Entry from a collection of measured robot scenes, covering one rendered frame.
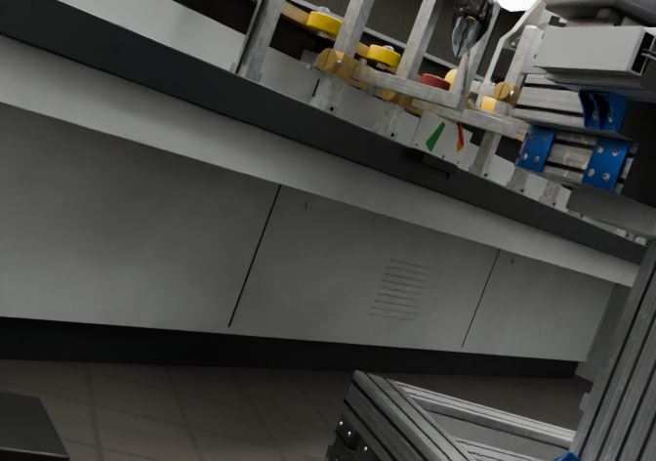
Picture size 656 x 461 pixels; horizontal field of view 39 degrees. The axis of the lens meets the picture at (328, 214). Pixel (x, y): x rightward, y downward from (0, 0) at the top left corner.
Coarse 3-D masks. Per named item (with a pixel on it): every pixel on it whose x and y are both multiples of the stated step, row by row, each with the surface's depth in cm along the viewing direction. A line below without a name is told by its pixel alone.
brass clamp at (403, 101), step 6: (384, 90) 216; (384, 96) 216; (390, 96) 215; (396, 96) 214; (402, 96) 215; (390, 102) 217; (396, 102) 216; (402, 102) 217; (408, 102) 218; (408, 108) 219; (414, 108) 221; (420, 114) 224
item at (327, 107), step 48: (0, 0) 132; (48, 0) 138; (48, 48) 140; (96, 48) 147; (144, 48) 154; (192, 96) 165; (240, 96) 174; (288, 96) 184; (336, 144) 200; (384, 144) 214; (480, 192) 256; (576, 240) 317; (624, 240) 352
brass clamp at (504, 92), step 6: (498, 84) 255; (504, 84) 254; (510, 84) 255; (498, 90) 255; (504, 90) 254; (510, 90) 253; (516, 90) 255; (498, 96) 254; (504, 96) 253; (510, 96) 254; (516, 96) 257; (510, 102) 255
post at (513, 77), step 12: (528, 36) 255; (528, 48) 254; (516, 60) 256; (516, 72) 255; (516, 84) 256; (504, 108) 256; (492, 132) 257; (480, 144) 258; (492, 144) 256; (480, 156) 258; (492, 156) 259; (480, 168) 257
